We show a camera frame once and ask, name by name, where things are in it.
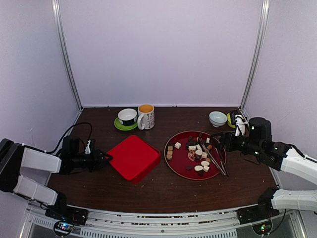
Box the white oval chocolate lower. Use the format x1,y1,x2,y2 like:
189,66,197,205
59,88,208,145
194,165,204,172

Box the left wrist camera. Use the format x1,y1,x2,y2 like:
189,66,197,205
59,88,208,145
85,139,96,154

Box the metal base rail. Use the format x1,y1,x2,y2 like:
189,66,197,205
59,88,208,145
24,204,298,238

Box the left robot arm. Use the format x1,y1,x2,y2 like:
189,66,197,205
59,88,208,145
0,136,113,220

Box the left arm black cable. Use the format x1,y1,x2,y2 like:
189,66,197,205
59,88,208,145
44,122,93,154

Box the red chocolate box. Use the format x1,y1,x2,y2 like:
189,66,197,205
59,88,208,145
131,147,161,184

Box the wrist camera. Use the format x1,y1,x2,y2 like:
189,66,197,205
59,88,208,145
229,110,249,136
85,139,96,154

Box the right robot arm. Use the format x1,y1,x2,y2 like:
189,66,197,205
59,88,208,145
211,117,317,219

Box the red box lid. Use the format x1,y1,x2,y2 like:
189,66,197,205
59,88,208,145
108,135,152,182

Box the metal tongs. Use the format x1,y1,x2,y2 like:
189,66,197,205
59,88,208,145
197,137,229,179

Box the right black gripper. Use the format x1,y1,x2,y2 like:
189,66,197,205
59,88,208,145
210,131,263,158

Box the tan square chocolate lower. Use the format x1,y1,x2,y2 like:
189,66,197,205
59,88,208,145
166,150,173,160

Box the white round chocolate centre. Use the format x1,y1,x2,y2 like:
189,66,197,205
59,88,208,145
195,150,203,156

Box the white square chocolate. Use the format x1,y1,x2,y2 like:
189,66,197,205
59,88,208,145
174,142,181,149

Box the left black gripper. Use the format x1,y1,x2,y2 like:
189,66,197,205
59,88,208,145
71,147,112,172

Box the white and dark cup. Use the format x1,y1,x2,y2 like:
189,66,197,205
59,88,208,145
117,108,138,126

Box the light blue bowl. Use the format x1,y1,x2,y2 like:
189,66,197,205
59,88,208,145
209,111,227,127

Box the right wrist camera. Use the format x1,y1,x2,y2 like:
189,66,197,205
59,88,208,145
229,110,249,136

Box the white patterned mug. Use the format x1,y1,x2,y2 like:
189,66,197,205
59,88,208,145
137,104,155,130

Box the lime green bowl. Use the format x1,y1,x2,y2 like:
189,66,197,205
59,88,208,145
226,113,236,128

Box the green saucer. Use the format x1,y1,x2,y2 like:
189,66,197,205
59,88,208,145
114,118,138,131

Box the round red tray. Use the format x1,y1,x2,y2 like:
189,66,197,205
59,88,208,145
164,130,227,180

